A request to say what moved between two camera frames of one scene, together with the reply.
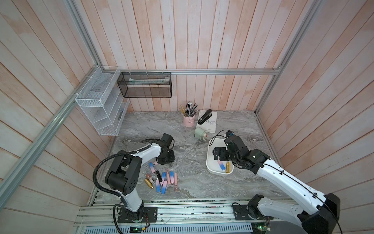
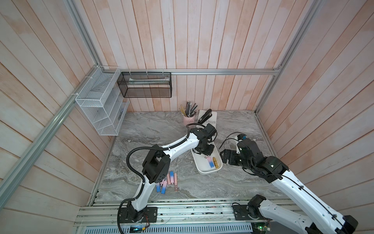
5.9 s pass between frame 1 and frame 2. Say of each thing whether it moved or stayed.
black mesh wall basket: stayed
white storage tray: moved
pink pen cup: stayed
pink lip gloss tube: stayed
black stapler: stayed
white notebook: stayed
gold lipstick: moved
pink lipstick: stayed
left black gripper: moved
